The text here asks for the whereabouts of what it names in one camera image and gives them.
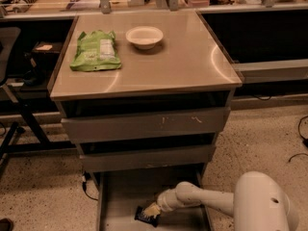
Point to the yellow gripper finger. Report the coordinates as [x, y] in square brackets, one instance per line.
[152, 211]

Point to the dark blue snack bar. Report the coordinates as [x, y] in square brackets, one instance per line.
[143, 217]

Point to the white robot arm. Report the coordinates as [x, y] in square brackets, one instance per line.
[257, 204]

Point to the bottom open grey drawer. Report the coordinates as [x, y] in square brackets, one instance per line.
[122, 192]

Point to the middle grey drawer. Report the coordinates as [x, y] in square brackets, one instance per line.
[149, 158]

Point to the top grey drawer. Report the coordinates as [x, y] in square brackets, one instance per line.
[145, 125]

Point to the grey drawer cabinet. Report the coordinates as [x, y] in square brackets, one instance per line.
[186, 70]

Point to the dark shoe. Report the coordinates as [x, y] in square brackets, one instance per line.
[6, 224]

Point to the green snack bag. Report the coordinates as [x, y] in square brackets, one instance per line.
[96, 51]

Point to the white bowl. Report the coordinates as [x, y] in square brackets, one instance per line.
[144, 37]

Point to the black coiled tool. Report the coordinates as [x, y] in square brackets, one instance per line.
[22, 6]

